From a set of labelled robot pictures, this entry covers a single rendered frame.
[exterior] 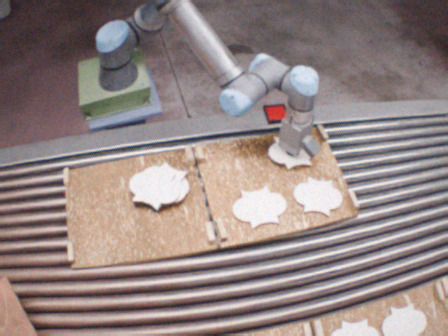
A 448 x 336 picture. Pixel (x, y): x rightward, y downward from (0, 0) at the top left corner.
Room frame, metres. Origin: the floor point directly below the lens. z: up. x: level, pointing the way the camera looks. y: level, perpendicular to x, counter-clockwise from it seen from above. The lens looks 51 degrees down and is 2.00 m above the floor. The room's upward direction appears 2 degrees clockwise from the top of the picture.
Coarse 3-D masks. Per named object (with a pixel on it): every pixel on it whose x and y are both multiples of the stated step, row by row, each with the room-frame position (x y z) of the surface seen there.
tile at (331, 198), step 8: (304, 184) 0.80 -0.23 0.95; (312, 184) 0.80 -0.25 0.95; (320, 184) 0.80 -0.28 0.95; (328, 184) 0.80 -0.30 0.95; (296, 192) 0.77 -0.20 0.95; (304, 192) 0.77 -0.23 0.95; (312, 192) 0.77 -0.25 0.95; (320, 192) 0.78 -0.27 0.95; (328, 192) 0.78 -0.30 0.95; (336, 192) 0.78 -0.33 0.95; (296, 200) 0.75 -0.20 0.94; (304, 200) 0.75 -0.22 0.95; (312, 200) 0.75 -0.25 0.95; (320, 200) 0.75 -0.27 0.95; (328, 200) 0.75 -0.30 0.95; (336, 200) 0.75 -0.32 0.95; (304, 208) 0.72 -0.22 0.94; (312, 208) 0.72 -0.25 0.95; (320, 208) 0.72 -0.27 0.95; (328, 208) 0.72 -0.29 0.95; (336, 208) 0.72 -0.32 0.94; (328, 216) 0.70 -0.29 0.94
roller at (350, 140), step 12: (372, 132) 1.06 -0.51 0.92; (384, 132) 1.06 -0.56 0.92; (396, 132) 1.06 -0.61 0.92; (408, 132) 1.07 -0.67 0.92; (420, 132) 1.08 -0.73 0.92; (432, 132) 1.09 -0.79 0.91; (444, 132) 1.10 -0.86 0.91; (336, 144) 1.00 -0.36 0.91; (348, 144) 1.00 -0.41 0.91; (360, 144) 1.01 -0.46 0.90; (0, 180) 0.79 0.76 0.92; (12, 180) 0.79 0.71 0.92; (24, 180) 0.79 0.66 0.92; (36, 180) 0.80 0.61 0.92; (48, 180) 0.80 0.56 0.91; (60, 180) 0.81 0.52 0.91
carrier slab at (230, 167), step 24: (216, 144) 0.95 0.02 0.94; (240, 144) 0.95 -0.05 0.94; (264, 144) 0.96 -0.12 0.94; (216, 168) 0.86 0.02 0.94; (240, 168) 0.86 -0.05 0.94; (264, 168) 0.86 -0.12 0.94; (312, 168) 0.87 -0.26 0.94; (336, 168) 0.87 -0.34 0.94; (216, 192) 0.77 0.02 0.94; (240, 192) 0.78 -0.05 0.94; (288, 192) 0.78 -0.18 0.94; (216, 216) 0.70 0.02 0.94; (288, 216) 0.70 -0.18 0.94; (312, 216) 0.70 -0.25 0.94; (336, 216) 0.70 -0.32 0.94; (240, 240) 0.62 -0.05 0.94; (264, 240) 0.63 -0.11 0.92
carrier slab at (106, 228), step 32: (128, 160) 0.88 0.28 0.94; (160, 160) 0.88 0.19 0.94; (96, 192) 0.75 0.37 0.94; (128, 192) 0.76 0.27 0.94; (192, 192) 0.77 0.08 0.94; (96, 224) 0.64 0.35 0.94; (128, 224) 0.65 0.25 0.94; (160, 224) 0.66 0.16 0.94; (192, 224) 0.67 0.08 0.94; (96, 256) 0.54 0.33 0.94; (128, 256) 0.55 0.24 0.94; (160, 256) 0.56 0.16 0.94
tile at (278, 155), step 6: (276, 138) 0.96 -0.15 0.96; (276, 144) 0.94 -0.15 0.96; (270, 150) 0.92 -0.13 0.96; (276, 150) 0.92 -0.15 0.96; (282, 150) 0.92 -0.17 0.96; (270, 156) 0.89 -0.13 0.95; (276, 156) 0.89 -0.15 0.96; (282, 156) 0.90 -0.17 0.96; (288, 156) 0.90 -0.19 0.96; (300, 156) 0.90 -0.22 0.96; (306, 156) 0.90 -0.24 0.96; (276, 162) 0.88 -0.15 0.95; (282, 162) 0.87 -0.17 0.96; (288, 162) 0.87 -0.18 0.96; (294, 162) 0.87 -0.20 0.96; (300, 162) 0.88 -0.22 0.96; (306, 162) 0.88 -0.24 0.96; (288, 168) 0.85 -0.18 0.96
